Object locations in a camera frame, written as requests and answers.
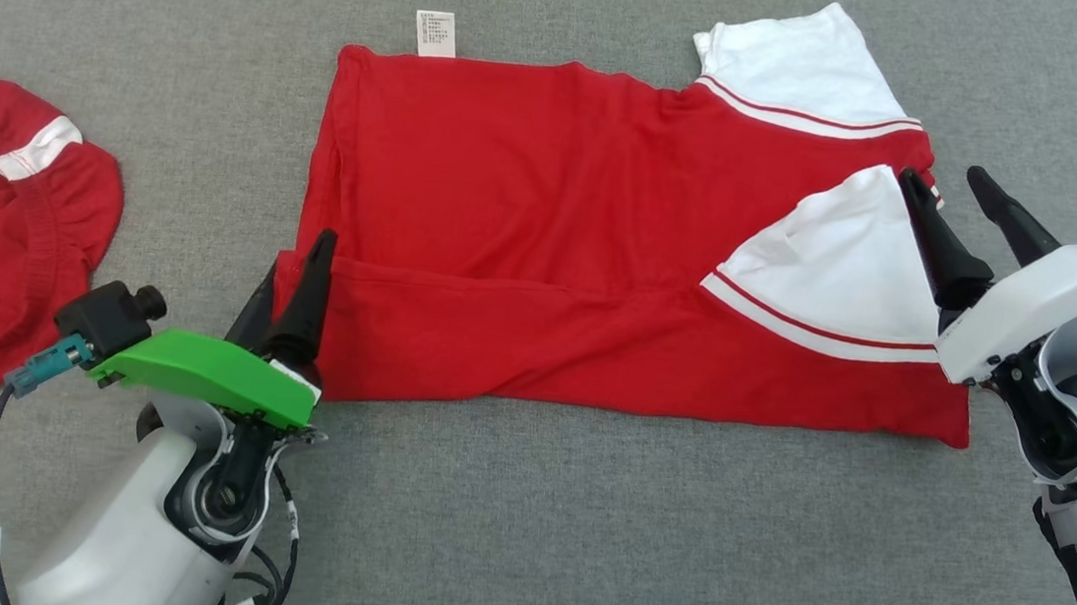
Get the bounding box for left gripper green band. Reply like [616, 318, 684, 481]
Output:
[83, 208, 341, 437]

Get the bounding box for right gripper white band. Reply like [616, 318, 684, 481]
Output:
[878, 157, 1077, 397]

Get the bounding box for red white-sleeved t-shirt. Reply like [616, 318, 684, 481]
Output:
[262, 0, 1012, 464]

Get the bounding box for left camera teal connector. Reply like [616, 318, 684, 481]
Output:
[2, 334, 96, 406]

